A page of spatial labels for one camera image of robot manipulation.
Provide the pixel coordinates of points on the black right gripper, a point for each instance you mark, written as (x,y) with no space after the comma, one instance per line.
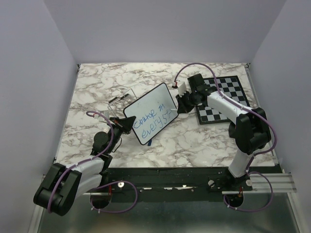
(182,108)

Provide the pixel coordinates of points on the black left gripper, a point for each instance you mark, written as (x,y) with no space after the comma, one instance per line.
(124,124)

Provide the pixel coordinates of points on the black framed whiteboard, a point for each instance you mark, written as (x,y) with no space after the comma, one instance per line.
(153,113)

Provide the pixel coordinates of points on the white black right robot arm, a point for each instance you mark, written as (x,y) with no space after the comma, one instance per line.
(248,126)

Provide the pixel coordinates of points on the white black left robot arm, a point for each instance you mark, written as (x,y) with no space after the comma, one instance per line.
(64,183)

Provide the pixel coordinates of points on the black grey chessboard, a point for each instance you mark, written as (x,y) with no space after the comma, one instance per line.
(224,107)

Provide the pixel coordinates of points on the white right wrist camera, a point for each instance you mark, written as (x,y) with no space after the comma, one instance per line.
(182,89)

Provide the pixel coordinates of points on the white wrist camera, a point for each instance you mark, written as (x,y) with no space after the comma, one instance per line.
(182,89)
(102,116)

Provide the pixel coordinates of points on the silver wire whiteboard stand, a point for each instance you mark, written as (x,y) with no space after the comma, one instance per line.
(118,103)

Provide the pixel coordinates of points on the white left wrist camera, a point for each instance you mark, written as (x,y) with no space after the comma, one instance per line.
(102,116)

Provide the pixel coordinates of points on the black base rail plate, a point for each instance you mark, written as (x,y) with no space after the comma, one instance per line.
(173,184)

